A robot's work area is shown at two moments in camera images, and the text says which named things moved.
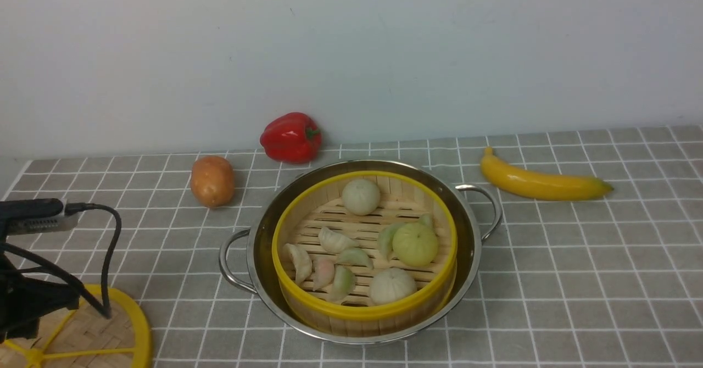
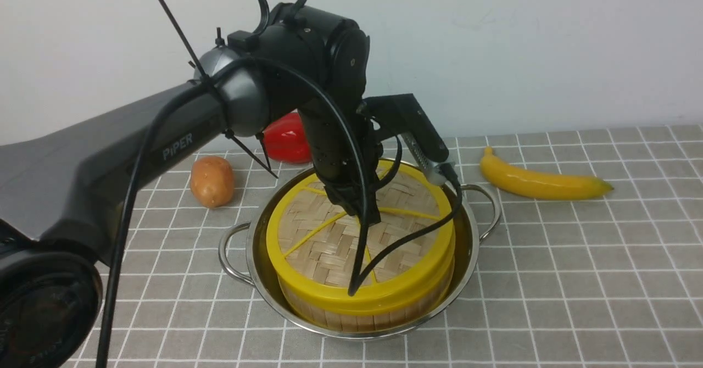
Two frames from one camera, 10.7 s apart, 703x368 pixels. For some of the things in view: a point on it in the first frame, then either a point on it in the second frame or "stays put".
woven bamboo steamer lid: x=83 y=337 to x=332 y=258
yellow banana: x=523 y=183 stays put
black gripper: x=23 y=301 to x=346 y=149
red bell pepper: x=293 y=138 stays put
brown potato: x=212 y=180 stays put
